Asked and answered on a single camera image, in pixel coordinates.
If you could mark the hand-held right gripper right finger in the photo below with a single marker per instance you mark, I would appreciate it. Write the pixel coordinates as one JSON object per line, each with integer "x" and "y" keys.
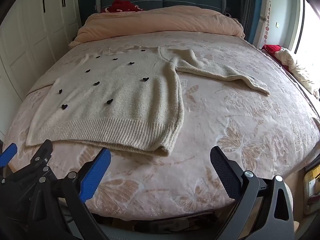
{"x": 223, "y": 172}

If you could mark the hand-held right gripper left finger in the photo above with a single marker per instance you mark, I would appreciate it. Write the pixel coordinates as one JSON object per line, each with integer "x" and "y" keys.
{"x": 96, "y": 172}

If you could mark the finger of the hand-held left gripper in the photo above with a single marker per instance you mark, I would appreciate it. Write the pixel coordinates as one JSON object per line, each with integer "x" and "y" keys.
{"x": 7, "y": 153}
{"x": 42, "y": 152}

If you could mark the cream sweater with black hearts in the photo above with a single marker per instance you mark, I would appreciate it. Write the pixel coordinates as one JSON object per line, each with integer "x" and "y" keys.
{"x": 120, "y": 100}

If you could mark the bed with floral pink cover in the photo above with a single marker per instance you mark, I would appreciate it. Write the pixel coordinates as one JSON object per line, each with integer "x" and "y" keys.
{"x": 225, "y": 110}

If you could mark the yellow box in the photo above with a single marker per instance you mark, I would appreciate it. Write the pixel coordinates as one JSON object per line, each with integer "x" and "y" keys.
{"x": 313, "y": 177}

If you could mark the white wardrobe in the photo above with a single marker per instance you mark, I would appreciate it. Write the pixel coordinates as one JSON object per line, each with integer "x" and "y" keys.
{"x": 30, "y": 42}

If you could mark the small red cloth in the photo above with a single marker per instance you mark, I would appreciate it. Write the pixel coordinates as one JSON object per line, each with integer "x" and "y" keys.
{"x": 271, "y": 48}

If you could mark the grey headboard side wing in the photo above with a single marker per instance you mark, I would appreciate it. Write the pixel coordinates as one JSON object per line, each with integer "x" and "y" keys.
{"x": 224, "y": 3}
{"x": 98, "y": 2}

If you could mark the peach folded duvet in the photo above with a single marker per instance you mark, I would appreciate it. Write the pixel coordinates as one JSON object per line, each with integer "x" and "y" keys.
{"x": 162, "y": 22}

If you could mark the bright window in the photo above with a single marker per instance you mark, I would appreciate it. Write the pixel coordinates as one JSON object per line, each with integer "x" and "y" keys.
{"x": 310, "y": 30}

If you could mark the red cloth with white trim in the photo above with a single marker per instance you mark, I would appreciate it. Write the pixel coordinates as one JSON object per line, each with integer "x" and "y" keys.
{"x": 122, "y": 6}

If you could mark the grey curtain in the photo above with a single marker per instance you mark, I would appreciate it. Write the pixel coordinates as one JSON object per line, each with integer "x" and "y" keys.
{"x": 250, "y": 5}

